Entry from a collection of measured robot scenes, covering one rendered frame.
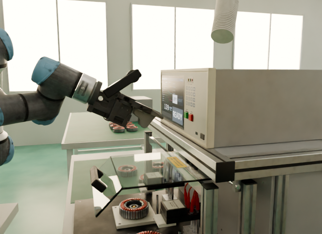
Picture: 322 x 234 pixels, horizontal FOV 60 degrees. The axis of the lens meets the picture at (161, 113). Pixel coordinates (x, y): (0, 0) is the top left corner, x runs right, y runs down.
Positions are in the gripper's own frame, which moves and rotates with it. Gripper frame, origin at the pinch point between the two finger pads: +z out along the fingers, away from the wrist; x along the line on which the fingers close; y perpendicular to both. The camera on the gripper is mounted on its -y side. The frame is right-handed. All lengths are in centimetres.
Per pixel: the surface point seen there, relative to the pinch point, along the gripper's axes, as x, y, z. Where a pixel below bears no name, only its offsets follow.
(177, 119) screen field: -8.4, -0.8, 8.9
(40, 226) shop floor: -167, 134, -4
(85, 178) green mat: -70, 49, -1
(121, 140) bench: -153, 37, 28
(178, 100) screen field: -8.1, -6.3, 6.3
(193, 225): 3.8, 26.8, 23.5
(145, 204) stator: -19.0, 33.3, 15.7
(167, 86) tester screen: -19.4, -10.2, 4.4
